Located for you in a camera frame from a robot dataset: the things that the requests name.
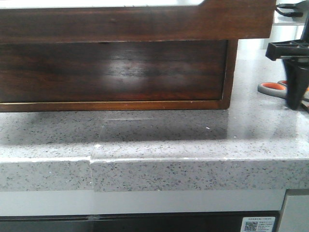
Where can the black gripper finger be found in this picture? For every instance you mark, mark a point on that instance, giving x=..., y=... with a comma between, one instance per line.
x=297, y=74

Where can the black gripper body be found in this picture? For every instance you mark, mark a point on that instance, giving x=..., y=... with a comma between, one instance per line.
x=290, y=49

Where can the grey orange handled scissors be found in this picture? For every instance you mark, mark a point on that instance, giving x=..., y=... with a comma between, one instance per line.
x=272, y=89

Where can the dark wooden drawer cabinet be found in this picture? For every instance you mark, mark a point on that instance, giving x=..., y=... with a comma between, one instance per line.
x=229, y=77

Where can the white QR code sticker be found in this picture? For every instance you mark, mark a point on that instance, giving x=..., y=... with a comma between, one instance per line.
x=257, y=224

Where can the black built-in oven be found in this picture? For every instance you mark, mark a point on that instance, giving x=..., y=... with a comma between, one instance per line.
x=141, y=222

